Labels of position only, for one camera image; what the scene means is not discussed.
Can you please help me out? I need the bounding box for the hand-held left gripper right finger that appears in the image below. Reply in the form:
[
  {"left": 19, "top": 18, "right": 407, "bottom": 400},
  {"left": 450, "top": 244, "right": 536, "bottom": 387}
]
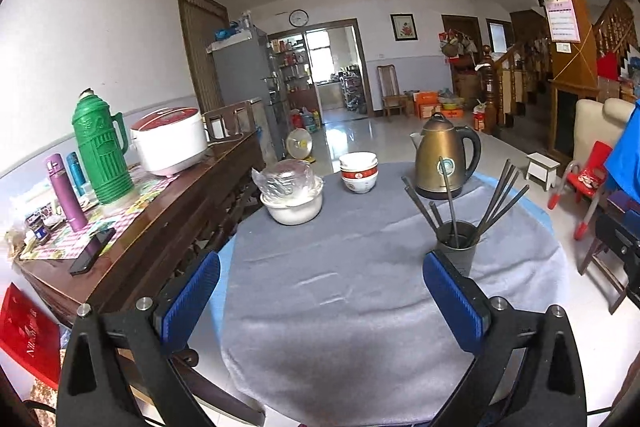
[{"left": 423, "top": 250, "right": 588, "bottom": 427}]

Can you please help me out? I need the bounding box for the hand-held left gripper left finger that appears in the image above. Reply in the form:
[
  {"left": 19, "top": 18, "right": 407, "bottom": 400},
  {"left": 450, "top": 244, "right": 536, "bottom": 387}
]
[{"left": 56, "top": 250, "right": 222, "bottom": 427}]

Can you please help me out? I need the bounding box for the grey metal chopstick holder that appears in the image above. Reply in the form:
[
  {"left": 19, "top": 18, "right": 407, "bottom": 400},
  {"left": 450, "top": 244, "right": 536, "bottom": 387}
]
[{"left": 435, "top": 220, "right": 480, "bottom": 279}]

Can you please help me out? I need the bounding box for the bundle of dark chopsticks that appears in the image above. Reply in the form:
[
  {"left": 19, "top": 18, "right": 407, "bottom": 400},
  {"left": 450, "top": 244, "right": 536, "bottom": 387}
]
[{"left": 401, "top": 157, "right": 530, "bottom": 248}]

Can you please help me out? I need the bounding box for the dark wooden chair purple seat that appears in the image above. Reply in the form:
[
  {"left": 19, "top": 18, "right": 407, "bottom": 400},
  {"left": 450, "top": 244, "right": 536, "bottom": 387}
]
[{"left": 577, "top": 191, "right": 640, "bottom": 315}]

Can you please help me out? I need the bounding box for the red plastic child chair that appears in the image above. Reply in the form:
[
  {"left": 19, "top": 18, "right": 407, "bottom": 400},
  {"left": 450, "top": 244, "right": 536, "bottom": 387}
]
[{"left": 547, "top": 140, "right": 613, "bottom": 241}]

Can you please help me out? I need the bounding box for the dark wooden sideboard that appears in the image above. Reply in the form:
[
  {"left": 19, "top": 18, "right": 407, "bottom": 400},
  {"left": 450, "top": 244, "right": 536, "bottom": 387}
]
[{"left": 14, "top": 130, "right": 266, "bottom": 427}]

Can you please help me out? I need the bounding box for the blue cloth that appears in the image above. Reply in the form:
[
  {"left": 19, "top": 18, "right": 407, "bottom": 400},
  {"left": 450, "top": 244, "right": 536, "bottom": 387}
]
[{"left": 604, "top": 99, "right": 640, "bottom": 202}]

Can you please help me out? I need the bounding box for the blue table cover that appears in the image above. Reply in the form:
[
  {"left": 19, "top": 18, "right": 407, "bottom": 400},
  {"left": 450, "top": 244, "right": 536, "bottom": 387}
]
[{"left": 207, "top": 171, "right": 555, "bottom": 427}]

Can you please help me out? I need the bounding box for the small white stool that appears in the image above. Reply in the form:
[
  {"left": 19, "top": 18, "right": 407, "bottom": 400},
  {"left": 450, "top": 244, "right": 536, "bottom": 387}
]
[{"left": 525, "top": 152, "right": 561, "bottom": 192}]

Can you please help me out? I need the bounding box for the black smartphone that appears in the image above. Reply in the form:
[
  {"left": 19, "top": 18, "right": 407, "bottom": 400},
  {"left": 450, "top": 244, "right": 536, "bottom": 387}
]
[{"left": 69, "top": 228, "right": 117, "bottom": 277}]

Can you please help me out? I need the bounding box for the cream armchair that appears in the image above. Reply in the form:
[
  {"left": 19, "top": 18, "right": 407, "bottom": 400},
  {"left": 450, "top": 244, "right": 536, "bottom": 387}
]
[{"left": 572, "top": 98, "right": 637, "bottom": 168}]

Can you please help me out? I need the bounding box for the patterned table mat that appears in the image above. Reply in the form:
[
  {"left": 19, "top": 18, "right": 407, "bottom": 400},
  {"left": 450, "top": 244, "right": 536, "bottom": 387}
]
[{"left": 20, "top": 167, "right": 182, "bottom": 261}]

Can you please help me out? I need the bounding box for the grey table cloth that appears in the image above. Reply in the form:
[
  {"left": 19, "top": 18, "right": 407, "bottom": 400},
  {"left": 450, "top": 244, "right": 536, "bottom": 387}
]
[{"left": 220, "top": 162, "right": 571, "bottom": 427}]

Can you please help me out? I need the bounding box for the white plastic basin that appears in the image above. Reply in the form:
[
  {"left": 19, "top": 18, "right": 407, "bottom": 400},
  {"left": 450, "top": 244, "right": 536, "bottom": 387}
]
[{"left": 260, "top": 187, "right": 324, "bottom": 226}]

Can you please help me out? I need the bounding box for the clear plastic bag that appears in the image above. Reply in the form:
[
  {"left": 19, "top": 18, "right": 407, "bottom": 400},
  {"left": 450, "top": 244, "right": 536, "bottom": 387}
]
[{"left": 251, "top": 159, "right": 317, "bottom": 202}]

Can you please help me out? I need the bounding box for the white rice cooker red lid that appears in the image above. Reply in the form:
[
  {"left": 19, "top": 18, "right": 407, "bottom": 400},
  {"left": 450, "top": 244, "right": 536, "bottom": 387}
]
[{"left": 131, "top": 107, "right": 209, "bottom": 178}]

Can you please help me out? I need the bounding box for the bronze electric kettle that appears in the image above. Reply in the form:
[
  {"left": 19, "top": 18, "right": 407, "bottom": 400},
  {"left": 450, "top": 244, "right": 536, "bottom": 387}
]
[{"left": 410, "top": 112, "right": 482, "bottom": 200}]

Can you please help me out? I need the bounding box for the purple thermos bottle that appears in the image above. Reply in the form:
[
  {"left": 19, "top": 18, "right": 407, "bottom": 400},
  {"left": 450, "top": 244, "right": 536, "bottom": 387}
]
[{"left": 43, "top": 153, "right": 89, "bottom": 233}]

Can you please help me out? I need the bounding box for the red bag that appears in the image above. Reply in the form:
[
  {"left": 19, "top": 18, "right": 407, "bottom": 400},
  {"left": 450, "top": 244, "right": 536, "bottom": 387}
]
[{"left": 0, "top": 282, "right": 63, "bottom": 392}]

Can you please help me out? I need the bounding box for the blue thermos bottle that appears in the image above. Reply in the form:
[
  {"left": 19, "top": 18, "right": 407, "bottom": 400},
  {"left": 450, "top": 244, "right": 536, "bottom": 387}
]
[{"left": 66, "top": 151, "right": 87, "bottom": 198}]

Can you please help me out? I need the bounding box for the green thermos flask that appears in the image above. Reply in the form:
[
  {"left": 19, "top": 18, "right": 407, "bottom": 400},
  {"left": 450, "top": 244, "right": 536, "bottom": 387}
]
[{"left": 71, "top": 87, "right": 135, "bottom": 206}]

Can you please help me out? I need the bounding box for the white electric fan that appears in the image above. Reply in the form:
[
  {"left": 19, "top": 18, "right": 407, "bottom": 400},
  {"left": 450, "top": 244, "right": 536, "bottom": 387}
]
[{"left": 285, "top": 128, "right": 315, "bottom": 160}]

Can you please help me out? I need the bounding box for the brown wooden chair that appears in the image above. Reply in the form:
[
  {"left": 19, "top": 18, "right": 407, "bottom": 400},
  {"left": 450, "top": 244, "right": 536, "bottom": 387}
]
[{"left": 203, "top": 101, "right": 258, "bottom": 145}]

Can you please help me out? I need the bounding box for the wooden stair railing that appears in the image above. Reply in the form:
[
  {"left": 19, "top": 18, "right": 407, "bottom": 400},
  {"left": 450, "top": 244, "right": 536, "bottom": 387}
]
[{"left": 475, "top": 0, "right": 640, "bottom": 128}]

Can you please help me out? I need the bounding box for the orange cardboard box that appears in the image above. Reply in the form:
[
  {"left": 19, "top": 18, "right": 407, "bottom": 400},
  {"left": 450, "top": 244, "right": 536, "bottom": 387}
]
[{"left": 414, "top": 92, "right": 443, "bottom": 118}]

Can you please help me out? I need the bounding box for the grey refrigerator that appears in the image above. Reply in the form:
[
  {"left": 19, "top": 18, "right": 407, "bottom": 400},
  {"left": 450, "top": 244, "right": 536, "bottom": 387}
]
[{"left": 207, "top": 26, "right": 288, "bottom": 160}]

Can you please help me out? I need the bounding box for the tall-backed wooden chair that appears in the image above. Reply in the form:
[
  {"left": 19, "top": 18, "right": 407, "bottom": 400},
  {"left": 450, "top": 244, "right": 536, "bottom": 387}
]
[{"left": 376, "top": 64, "right": 408, "bottom": 118}]

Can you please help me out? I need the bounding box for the metal kitchen rack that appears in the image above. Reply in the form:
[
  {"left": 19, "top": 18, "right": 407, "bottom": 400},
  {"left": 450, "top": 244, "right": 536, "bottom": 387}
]
[{"left": 340, "top": 67, "right": 363, "bottom": 112}]

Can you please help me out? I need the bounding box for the glass display shelf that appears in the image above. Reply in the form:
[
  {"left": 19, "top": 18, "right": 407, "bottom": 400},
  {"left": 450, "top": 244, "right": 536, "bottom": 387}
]
[{"left": 270, "top": 34, "right": 308, "bottom": 108}]

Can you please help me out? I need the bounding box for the brown wooden door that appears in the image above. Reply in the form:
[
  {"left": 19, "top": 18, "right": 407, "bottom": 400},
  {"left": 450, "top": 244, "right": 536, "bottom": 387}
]
[{"left": 176, "top": 0, "right": 230, "bottom": 112}]

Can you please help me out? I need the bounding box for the pink wall calendar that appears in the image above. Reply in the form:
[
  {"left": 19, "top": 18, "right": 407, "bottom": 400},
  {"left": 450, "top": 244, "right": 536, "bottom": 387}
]
[{"left": 536, "top": 0, "right": 582, "bottom": 44}]

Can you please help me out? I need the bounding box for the framed wall picture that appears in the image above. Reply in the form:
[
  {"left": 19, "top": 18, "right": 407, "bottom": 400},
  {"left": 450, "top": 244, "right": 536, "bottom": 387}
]
[{"left": 390, "top": 13, "right": 416, "bottom": 42}]

